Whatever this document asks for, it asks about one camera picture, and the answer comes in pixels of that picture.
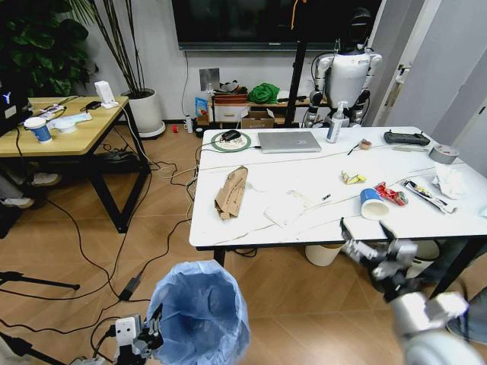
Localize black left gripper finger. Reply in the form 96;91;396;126
146;303;165;338

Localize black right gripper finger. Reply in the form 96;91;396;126
379;220;399;264
339;217;378;268

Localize trash bin with blue bag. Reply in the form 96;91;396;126
146;260;252;365

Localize white bin under table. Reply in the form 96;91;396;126
304;243;344;267

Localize white round appliance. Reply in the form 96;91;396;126
406;240;443;281

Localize blue paper cup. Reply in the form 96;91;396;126
359;187;390;221

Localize black power adapter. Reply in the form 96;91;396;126
118;276;144;302

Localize red snack wrapper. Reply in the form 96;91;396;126
374;181;409;207

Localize long black white wrapper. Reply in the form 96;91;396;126
402;179;458;215

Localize yellow candy wrapper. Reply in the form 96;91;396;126
340;170;368;186

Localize crumpled white tissue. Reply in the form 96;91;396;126
431;163;469;200

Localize flat white paper napkin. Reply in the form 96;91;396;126
263;197;306;229

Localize black handheld controller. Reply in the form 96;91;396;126
383;130;431;148

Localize white marble table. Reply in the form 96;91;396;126
189;125;487;301

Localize black tripod leg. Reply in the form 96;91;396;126
0;270;81;292

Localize clear spray bottle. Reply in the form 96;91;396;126
325;100;351;144

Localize black tripod base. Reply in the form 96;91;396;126
0;329;54;365

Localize silver laptop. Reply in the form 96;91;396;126
256;130;323;154

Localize brown cardboard piece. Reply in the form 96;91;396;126
213;166;250;221

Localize low wooden shelf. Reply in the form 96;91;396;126
207;97;329;129

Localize open cardboard box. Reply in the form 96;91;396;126
240;108;276;131

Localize round green mouse pad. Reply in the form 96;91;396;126
210;130;253;153

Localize white humanoid robot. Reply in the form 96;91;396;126
302;6;384;129

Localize black power strip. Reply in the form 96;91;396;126
101;151;138;165

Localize black stand pole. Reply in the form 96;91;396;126
284;36;307;127

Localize person's shoe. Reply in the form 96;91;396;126
0;197;36;210
31;172;62;187

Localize green cloth bundle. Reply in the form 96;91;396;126
247;82;282;106

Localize white storage box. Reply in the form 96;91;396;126
212;103;250;123

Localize white plant pot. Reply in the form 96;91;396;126
121;87;167;139

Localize white bowl with mask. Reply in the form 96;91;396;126
46;112;94;135

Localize blue white coffee cup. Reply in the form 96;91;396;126
23;116;54;144

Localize white upright device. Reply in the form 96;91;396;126
93;80;120;110

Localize pink white papers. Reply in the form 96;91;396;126
37;103;68;117

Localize black monitor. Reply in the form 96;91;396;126
0;73;33;136

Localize tall bamboo plant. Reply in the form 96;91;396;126
71;0;154;97

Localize large leafy green plant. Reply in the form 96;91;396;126
0;0;100;98

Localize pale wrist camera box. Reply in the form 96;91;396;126
395;239;419;269
115;316;145;348

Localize grey duct tape roll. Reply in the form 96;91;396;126
428;144;460;166

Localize black floor cable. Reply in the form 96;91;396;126
0;144;199;335

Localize silver door handle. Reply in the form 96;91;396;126
395;63;412;85

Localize white floor cable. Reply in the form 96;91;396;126
120;104;199;202

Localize wooden desk black frame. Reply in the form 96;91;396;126
0;95;150;234

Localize silver wall plate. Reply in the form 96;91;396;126
199;68;221;92

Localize orange cable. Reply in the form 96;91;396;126
290;0;307;31

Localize black wall television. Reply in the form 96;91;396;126
170;0;384;52

